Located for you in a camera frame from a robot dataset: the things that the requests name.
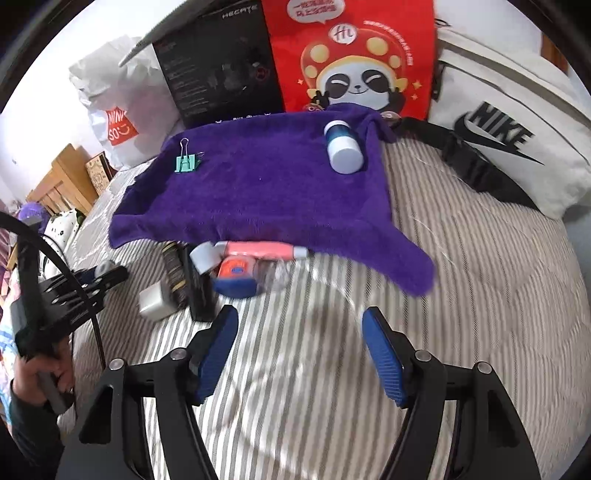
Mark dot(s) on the purple towel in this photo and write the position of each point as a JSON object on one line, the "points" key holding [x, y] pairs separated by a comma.
{"points": [[277, 184]]}

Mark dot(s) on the green binder clip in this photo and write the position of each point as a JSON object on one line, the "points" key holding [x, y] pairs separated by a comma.
{"points": [[187, 164]]}

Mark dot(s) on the black and gold box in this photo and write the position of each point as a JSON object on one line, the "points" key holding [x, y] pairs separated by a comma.
{"points": [[194, 286]]}

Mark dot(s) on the white red plastic bag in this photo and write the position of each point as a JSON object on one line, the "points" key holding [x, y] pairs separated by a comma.
{"points": [[129, 92]]}

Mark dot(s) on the red panda bag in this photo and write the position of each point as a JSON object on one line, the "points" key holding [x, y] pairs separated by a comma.
{"points": [[360, 46]]}

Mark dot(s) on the purple round object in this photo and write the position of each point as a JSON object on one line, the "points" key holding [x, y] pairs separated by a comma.
{"points": [[30, 212]]}

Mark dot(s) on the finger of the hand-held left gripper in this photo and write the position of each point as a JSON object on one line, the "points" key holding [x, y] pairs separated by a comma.
{"points": [[99, 277], [78, 314]]}

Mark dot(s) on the brown patterned box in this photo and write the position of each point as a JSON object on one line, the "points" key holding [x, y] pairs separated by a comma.
{"points": [[99, 171]]}

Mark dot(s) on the black headset box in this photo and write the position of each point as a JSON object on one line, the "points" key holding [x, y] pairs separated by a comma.
{"points": [[217, 69]]}

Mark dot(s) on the blue and white bottle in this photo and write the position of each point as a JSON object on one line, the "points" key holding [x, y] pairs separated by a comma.
{"points": [[344, 152]]}

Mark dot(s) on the pink and grey tube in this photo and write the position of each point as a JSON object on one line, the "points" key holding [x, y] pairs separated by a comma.
{"points": [[263, 250]]}

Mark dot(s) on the white canvas bag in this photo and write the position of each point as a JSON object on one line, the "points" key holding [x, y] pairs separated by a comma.
{"points": [[498, 83]]}

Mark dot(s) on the white spotted plush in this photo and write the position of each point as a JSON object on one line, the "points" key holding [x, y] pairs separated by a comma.
{"points": [[60, 230]]}

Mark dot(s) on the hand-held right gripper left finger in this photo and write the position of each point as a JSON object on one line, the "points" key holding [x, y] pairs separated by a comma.
{"points": [[218, 350]]}

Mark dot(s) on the white cube charger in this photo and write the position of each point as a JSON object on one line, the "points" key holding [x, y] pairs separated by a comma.
{"points": [[157, 302]]}

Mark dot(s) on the wooden furniture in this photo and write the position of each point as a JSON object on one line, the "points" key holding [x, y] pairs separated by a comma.
{"points": [[69, 180]]}

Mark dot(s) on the orange and blue plastic item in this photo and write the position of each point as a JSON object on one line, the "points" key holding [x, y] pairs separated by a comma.
{"points": [[233, 274]]}

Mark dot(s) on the person's left hand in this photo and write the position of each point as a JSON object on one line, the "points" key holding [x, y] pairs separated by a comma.
{"points": [[39, 378]]}

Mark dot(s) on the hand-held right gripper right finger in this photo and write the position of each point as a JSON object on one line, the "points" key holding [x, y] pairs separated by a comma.
{"points": [[382, 360]]}

